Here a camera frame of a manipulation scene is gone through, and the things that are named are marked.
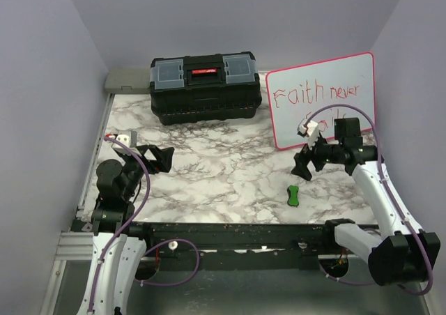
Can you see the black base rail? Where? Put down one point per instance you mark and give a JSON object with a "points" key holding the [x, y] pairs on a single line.
{"points": [[233, 246]]}

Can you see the green whiteboard eraser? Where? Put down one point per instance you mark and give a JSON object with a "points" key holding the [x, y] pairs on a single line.
{"points": [[292, 192]]}

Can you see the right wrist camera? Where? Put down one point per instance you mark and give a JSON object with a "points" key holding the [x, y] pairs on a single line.
{"points": [[310, 131]]}

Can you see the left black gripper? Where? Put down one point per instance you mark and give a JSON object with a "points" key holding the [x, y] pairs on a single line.
{"points": [[164, 157]]}

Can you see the aluminium extrusion frame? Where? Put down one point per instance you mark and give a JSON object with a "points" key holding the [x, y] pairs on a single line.
{"points": [[72, 246]]}

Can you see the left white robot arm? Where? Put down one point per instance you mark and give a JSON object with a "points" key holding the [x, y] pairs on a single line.
{"points": [[117, 245]]}

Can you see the grey plastic case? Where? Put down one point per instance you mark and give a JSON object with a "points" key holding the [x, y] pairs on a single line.
{"points": [[127, 81]]}

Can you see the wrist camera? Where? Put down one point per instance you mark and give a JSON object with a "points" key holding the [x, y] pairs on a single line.
{"points": [[310, 131], [128, 139]]}

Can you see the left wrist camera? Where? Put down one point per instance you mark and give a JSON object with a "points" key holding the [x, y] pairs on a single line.
{"points": [[128, 139]]}

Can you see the pink framed whiteboard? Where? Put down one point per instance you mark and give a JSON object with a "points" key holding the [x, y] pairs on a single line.
{"points": [[295, 93]]}

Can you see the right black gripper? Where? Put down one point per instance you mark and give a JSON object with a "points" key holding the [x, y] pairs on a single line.
{"points": [[302, 158]]}

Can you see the black plastic toolbox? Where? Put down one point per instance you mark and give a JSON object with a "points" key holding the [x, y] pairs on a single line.
{"points": [[190, 89]]}

